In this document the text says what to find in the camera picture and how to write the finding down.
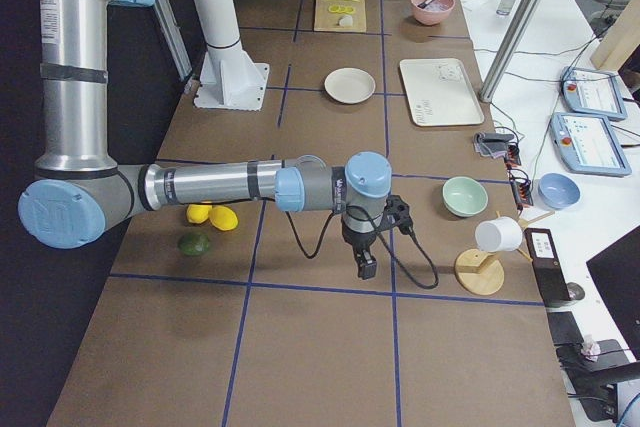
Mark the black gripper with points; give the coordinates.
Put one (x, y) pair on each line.
(358, 241)

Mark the cream plate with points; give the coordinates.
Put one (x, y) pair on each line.
(349, 85)

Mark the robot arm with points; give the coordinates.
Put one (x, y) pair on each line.
(80, 191)

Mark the cream bear tray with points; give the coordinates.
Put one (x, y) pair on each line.
(440, 93)

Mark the white steamed bun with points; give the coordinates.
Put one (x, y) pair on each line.
(346, 21)

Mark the wooden mug stand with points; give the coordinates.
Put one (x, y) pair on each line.
(482, 273)

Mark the green bowl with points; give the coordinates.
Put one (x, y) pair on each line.
(464, 196)

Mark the white mug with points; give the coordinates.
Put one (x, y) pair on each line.
(499, 235)

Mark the yellow lemon right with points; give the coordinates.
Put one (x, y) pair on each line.
(223, 218)

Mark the yellow lemon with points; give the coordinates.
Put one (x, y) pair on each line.
(198, 213)
(223, 218)

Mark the folded grey cloth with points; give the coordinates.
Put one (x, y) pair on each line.
(494, 145)

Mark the orange power strip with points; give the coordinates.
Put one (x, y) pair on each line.
(520, 182)

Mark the green avocado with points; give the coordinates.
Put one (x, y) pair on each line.
(194, 244)

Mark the yellow lemon left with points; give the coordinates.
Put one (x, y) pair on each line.
(198, 213)

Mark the black box with label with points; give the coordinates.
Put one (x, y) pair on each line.
(546, 266)

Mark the blue bowl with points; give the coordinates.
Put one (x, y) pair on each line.
(558, 191)

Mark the black monitor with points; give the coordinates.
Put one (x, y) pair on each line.
(615, 273)

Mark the teach pendant near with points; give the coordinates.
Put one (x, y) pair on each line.
(587, 145)

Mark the teach pendant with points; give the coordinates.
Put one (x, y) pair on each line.
(593, 92)
(587, 145)

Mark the wooden cutting board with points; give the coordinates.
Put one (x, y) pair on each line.
(328, 12)

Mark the pink bowl with ice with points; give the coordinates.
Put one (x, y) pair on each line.
(434, 13)

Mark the teach pendant far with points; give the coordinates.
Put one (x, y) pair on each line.
(593, 92)

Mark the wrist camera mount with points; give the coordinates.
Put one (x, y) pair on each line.
(397, 215)

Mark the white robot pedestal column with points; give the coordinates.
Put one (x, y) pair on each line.
(229, 78)

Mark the aluminium frame post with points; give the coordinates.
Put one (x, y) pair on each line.
(510, 42)

